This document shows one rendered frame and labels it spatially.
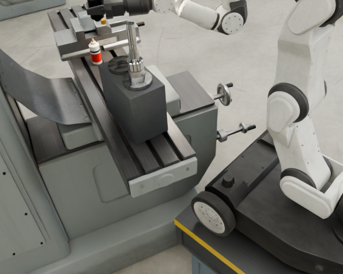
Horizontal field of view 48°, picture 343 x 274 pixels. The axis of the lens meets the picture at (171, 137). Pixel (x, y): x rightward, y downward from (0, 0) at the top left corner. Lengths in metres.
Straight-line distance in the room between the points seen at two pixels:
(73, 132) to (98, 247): 0.65
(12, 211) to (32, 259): 0.35
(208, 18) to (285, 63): 0.35
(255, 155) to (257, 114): 1.12
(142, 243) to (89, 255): 0.26
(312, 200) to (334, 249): 0.19
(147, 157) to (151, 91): 0.21
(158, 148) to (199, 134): 0.56
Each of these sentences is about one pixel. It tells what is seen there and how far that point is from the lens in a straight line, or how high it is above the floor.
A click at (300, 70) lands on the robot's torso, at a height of 1.14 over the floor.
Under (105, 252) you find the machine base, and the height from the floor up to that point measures 0.18.
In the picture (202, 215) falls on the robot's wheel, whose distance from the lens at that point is 1.65.
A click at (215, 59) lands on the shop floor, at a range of 3.33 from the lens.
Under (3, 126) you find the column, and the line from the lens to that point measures 1.36.
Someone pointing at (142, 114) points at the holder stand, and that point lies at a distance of 1.16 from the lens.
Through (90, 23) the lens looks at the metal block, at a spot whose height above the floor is 1.07.
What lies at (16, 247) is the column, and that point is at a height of 0.40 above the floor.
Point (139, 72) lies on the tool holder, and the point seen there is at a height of 1.19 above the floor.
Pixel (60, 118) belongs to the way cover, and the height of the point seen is 0.91.
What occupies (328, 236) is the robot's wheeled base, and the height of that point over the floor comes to 0.57.
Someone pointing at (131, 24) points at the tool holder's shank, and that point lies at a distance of 1.06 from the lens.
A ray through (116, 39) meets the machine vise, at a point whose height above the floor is 0.98.
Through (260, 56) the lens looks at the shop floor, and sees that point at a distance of 3.39.
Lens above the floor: 1.82
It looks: 44 degrees down
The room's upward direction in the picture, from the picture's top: 4 degrees counter-clockwise
